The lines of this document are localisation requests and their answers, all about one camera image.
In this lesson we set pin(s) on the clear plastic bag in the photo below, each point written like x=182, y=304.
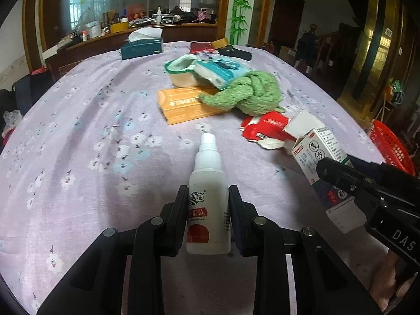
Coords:
x=13, y=118

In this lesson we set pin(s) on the white glove green cuff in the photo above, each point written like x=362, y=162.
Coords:
x=180, y=75

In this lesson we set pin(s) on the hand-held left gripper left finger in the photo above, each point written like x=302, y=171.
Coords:
x=178, y=218

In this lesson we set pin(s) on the crumpled red white box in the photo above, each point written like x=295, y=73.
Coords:
x=265, y=129

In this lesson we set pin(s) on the white medicine box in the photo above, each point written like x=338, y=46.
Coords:
x=315, y=151

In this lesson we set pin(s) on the person's right hand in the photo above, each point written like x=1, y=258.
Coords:
x=390, y=282

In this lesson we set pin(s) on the gold pillar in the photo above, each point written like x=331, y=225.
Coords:
x=374, y=39

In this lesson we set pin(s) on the orange box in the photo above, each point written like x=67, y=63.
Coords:
x=183, y=105

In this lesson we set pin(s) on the black remote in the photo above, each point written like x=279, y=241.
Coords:
x=234, y=53

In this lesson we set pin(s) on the teal tissue box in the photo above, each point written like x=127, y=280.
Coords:
x=141, y=49

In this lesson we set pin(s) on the flat red packet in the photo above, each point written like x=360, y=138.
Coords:
x=201, y=47

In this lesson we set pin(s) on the red plastic basket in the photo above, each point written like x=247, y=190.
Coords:
x=390, y=147

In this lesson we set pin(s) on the white spray bottle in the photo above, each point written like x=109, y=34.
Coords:
x=206, y=203

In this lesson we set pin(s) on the green towel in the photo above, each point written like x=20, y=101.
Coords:
x=259, y=92

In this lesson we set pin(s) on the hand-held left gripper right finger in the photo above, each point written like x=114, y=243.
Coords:
x=238, y=220

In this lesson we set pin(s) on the cluttered wooden counter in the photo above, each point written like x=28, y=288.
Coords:
x=98, y=42

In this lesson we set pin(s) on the dark bag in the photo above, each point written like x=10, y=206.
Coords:
x=24, y=93

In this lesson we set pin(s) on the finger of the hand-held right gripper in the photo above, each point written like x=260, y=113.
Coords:
x=387, y=170
x=331, y=172

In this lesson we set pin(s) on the green bamboo wall decal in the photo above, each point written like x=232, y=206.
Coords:
x=239, y=10

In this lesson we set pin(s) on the white teal tissue pack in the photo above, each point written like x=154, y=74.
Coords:
x=220, y=72

